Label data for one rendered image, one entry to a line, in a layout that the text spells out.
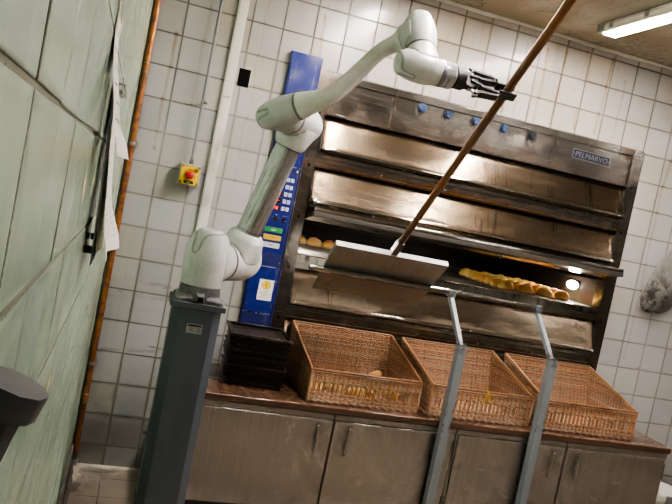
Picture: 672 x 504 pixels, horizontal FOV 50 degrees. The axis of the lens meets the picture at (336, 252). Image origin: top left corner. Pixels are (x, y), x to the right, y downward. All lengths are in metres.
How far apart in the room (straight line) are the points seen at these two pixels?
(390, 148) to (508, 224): 0.79
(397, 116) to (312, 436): 1.65
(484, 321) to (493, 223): 0.54
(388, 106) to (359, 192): 0.46
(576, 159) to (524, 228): 0.49
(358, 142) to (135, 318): 1.40
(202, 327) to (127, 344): 0.96
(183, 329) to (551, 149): 2.34
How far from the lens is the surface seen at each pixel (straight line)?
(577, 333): 4.38
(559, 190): 4.20
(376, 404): 3.40
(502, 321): 4.12
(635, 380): 4.68
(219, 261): 2.73
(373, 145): 3.74
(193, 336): 2.75
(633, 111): 4.47
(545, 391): 3.62
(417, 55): 2.48
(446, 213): 3.89
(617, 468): 4.06
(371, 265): 3.34
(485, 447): 3.63
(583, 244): 4.31
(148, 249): 3.57
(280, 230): 3.60
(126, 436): 3.78
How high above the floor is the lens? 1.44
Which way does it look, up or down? 3 degrees down
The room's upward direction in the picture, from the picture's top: 11 degrees clockwise
